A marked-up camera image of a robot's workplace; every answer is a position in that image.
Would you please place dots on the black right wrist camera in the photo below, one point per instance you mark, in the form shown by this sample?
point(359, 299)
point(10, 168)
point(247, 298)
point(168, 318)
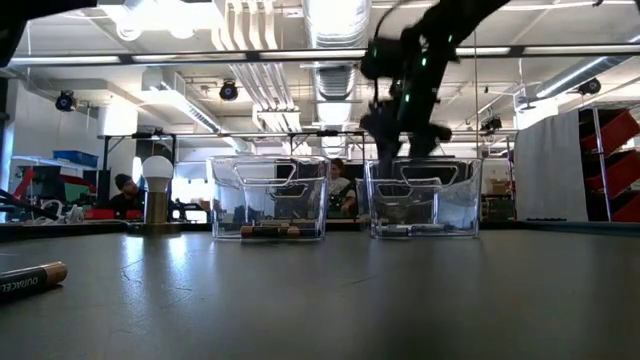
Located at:
point(380, 60)

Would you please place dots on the black table mat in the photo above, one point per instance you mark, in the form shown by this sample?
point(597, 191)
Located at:
point(320, 300)

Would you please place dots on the black copper Duracell battery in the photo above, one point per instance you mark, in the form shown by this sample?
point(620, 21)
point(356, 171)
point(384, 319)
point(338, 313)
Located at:
point(30, 281)
point(292, 231)
point(260, 231)

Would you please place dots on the person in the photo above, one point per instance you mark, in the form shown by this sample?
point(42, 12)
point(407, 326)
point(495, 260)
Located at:
point(125, 192)
point(342, 192)

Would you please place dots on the black ceiling camera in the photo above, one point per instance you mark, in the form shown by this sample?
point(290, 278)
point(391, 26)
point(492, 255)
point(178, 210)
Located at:
point(491, 123)
point(590, 86)
point(65, 100)
point(228, 91)

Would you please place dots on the silver ceiling duct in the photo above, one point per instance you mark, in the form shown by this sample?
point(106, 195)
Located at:
point(585, 75)
point(336, 30)

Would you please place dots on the white battery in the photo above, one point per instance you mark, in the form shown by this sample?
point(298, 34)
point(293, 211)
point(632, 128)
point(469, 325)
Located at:
point(429, 228)
point(395, 231)

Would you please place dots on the clear plastic bin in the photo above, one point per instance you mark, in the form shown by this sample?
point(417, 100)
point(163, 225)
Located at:
point(465, 200)
point(225, 200)

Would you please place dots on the blue storage bin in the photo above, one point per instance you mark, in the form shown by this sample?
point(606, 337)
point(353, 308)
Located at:
point(75, 158)

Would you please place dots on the red shelf rack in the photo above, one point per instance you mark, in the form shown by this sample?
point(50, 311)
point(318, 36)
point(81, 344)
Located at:
point(617, 165)

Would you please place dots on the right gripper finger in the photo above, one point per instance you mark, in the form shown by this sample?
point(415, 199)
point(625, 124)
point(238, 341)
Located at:
point(424, 150)
point(390, 157)

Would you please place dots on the black aluminium table frame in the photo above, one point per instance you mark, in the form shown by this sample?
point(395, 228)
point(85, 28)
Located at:
point(65, 229)

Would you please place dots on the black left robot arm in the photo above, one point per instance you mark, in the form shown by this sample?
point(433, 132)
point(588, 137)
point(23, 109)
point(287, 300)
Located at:
point(30, 20)

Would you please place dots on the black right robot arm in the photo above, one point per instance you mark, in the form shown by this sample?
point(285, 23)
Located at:
point(450, 30)

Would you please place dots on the ceiling light bar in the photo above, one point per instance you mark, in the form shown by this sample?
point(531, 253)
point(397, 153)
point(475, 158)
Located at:
point(575, 50)

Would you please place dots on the grey curtain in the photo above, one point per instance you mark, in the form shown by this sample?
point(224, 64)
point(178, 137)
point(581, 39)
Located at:
point(550, 165)

